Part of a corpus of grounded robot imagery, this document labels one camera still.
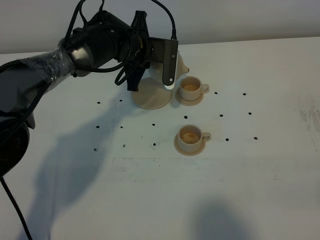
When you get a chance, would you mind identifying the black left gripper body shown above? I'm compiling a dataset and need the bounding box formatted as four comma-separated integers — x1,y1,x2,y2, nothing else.
127,27,152,70

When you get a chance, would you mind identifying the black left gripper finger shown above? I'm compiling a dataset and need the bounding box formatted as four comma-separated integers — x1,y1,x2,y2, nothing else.
130,10,149,38
126,66,146,92

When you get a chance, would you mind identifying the beige ceramic teapot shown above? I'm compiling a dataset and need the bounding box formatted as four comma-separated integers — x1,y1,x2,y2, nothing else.
148,50,190,90

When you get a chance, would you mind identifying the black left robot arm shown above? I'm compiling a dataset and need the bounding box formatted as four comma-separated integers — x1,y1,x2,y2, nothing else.
0,10,143,175

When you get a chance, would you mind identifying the beige teapot saucer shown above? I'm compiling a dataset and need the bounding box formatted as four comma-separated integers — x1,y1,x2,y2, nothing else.
131,77,173,110

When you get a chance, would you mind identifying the beige far cup saucer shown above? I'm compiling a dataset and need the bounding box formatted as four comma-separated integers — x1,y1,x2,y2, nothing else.
175,88,204,107

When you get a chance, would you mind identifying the beige cup saucer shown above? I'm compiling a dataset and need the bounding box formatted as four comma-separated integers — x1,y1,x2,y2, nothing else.
175,88,204,107
173,133,206,157

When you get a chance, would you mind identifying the beige far teacup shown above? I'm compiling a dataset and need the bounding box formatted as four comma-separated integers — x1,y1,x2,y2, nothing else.
179,76,210,101

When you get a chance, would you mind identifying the beige teacup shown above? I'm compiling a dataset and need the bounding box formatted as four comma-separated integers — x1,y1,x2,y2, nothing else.
178,124,211,144
179,76,210,101

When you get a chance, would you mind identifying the beige near teacup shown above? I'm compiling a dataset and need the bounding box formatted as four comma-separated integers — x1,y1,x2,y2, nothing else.
178,124,211,144

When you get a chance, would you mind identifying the beige near cup saucer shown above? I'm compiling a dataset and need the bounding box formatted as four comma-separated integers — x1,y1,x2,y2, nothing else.
173,133,206,157

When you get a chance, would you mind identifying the black braided cable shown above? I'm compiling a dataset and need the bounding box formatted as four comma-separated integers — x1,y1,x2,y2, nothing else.
0,0,179,240

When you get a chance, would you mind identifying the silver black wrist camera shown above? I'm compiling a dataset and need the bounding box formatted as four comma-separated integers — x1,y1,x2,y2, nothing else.
146,37,178,90

